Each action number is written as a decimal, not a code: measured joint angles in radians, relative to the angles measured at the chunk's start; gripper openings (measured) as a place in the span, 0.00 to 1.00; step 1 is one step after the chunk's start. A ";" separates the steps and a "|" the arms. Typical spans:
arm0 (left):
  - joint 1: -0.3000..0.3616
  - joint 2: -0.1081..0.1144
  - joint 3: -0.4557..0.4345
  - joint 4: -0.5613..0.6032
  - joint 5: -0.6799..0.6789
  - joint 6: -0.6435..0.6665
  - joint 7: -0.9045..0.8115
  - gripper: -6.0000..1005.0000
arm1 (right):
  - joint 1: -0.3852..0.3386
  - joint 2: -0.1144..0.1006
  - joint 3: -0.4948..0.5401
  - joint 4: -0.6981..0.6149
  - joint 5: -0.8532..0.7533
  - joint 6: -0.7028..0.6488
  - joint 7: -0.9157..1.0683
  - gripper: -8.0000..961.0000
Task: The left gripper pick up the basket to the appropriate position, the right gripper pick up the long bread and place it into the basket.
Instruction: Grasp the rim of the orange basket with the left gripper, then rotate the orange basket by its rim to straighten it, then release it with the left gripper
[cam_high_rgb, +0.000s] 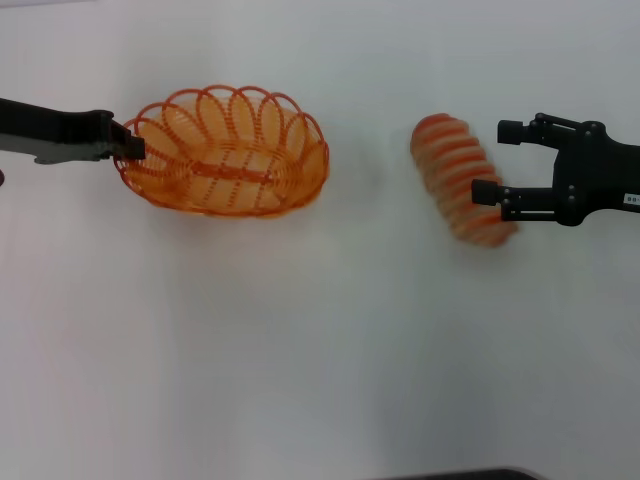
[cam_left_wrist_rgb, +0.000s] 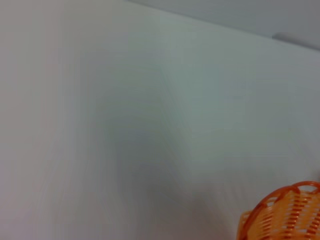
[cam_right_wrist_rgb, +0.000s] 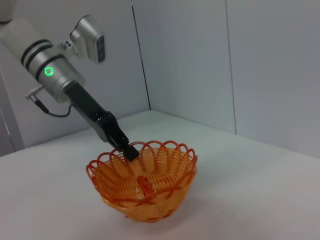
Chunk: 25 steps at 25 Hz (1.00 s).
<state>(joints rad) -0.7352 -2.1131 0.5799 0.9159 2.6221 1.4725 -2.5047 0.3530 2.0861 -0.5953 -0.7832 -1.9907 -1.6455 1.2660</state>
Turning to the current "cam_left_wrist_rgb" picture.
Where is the orange woven plastic basket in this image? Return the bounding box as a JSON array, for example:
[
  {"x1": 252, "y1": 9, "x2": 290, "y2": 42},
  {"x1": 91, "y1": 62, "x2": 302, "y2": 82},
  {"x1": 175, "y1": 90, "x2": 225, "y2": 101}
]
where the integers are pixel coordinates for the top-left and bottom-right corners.
[{"x1": 236, "y1": 180, "x2": 320, "y2": 240}]

